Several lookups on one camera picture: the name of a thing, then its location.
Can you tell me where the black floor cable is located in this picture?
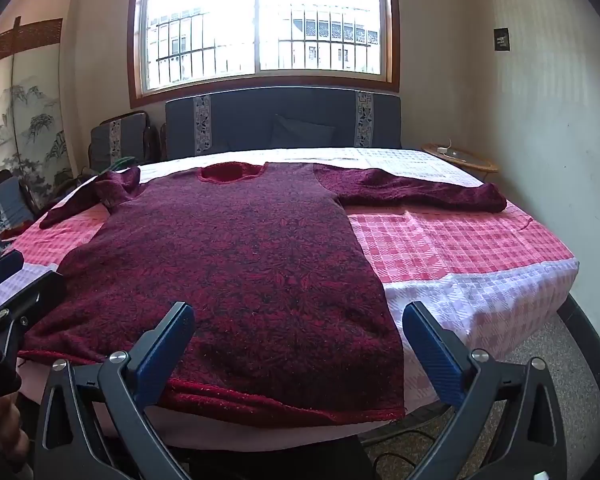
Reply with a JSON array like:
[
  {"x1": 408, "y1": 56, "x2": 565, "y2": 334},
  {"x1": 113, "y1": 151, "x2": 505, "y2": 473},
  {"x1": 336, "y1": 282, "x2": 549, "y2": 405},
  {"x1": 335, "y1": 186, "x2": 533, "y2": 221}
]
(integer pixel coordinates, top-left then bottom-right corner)
[{"x1": 365, "y1": 422, "x2": 453, "y2": 467}]

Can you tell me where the brown framed barred window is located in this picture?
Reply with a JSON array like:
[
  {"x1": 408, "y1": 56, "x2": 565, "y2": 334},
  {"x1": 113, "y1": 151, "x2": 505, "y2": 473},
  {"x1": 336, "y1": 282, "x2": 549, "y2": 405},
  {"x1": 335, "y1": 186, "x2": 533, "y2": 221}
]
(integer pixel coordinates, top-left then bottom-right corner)
[{"x1": 128, "y1": 0, "x2": 401, "y2": 108}]

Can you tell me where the dark red knit sweater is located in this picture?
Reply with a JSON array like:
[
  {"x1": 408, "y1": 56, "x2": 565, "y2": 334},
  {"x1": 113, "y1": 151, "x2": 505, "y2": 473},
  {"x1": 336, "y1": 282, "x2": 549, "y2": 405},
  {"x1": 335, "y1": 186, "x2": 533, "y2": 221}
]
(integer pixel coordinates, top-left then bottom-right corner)
[{"x1": 17, "y1": 161, "x2": 508, "y2": 428}]

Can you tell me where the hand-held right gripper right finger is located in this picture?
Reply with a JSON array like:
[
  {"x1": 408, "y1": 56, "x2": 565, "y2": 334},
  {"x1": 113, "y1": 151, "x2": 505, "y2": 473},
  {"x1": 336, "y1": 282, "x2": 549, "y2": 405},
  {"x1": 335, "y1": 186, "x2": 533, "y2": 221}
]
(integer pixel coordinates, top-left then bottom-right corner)
[{"x1": 402, "y1": 301, "x2": 568, "y2": 480}]

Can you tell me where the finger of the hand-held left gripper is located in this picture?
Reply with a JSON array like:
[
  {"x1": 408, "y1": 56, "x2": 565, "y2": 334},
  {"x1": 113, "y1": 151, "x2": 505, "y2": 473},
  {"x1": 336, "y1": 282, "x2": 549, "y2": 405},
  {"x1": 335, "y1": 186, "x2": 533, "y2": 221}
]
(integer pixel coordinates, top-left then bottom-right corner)
[
  {"x1": 0, "y1": 270, "x2": 67, "y2": 361},
  {"x1": 0, "y1": 249, "x2": 25, "y2": 295}
]

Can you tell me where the blue cushioned wooden armchair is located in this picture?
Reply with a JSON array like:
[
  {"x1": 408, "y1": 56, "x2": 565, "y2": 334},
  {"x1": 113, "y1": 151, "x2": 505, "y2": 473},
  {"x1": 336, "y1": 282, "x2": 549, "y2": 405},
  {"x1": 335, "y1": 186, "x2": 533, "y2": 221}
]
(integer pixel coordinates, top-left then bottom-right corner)
[
  {"x1": 0, "y1": 170, "x2": 36, "y2": 256},
  {"x1": 89, "y1": 111, "x2": 161, "y2": 171}
]

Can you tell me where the dark blue patterned sofa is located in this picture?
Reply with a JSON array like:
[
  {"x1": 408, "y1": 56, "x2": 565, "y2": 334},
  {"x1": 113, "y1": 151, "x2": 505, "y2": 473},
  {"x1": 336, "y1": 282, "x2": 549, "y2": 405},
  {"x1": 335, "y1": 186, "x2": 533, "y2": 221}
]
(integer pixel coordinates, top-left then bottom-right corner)
[{"x1": 165, "y1": 86, "x2": 403, "y2": 161}]

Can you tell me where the pink checked bed sheet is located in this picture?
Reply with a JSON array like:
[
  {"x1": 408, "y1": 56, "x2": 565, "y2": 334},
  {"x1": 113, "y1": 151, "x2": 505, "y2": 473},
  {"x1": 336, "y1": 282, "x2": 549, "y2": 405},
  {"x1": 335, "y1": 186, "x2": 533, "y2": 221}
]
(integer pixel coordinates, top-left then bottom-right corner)
[{"x1": 0, "y1": 147, "x2": 581, "y2": 448}]

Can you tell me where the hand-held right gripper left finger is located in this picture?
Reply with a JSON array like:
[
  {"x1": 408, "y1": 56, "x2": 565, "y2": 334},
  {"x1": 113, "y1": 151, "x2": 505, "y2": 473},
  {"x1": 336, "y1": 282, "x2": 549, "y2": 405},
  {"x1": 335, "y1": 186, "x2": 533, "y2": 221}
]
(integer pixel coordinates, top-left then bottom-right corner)
[{"x1": 34, "y1": 301, "x2": 197, "y2": 480}]

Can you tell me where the round wooden side table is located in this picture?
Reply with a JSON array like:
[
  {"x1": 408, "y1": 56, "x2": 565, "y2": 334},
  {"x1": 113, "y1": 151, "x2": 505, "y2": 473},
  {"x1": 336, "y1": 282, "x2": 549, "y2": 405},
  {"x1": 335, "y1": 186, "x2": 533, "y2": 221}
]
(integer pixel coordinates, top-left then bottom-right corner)
[{"x1": 421, "y1": 142, "x2": 498, "y2": 173}]

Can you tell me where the person's left hand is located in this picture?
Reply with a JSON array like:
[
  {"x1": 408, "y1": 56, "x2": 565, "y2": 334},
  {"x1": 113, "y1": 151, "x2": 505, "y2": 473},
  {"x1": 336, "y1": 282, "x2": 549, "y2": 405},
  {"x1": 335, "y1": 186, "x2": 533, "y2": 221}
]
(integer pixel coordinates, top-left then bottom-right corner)
[{"x1": 0, "y1": 392, "x2": 33, "y2": 480}]

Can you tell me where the painted folding screen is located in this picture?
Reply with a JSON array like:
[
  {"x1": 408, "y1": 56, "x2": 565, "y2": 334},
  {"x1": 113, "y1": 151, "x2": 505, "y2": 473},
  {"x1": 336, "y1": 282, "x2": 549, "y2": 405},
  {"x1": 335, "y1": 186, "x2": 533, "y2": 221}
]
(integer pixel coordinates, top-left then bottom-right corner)
[{"x1": 0, "y1": 17, "x2": 76, "y2": 211}]

